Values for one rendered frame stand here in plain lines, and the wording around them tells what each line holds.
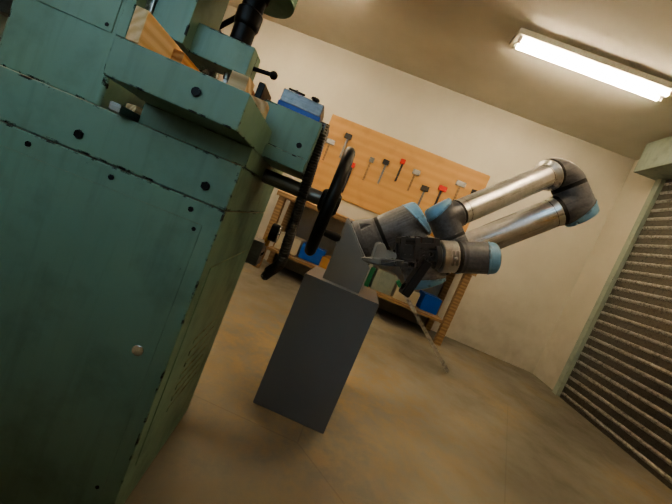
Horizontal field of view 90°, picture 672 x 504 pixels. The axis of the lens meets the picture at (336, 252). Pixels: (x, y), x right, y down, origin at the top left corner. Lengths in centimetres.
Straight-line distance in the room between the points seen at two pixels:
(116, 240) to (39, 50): 44
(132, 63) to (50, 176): 28
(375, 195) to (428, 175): 66
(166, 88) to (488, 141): 408
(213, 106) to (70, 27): 46
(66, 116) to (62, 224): 19
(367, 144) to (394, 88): 72
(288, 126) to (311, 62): 384
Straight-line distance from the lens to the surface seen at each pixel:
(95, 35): 94
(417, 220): 131
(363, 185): 410
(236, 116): 57
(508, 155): 450
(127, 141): 73
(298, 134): 78
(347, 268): 129
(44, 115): 82
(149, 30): 66
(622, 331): 400
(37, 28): 101
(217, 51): 93
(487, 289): 439
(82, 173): 77
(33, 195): 82
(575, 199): 147
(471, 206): 114
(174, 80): 61
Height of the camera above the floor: 77
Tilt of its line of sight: 5 degrees down
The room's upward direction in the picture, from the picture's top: 22 degrees clockwise
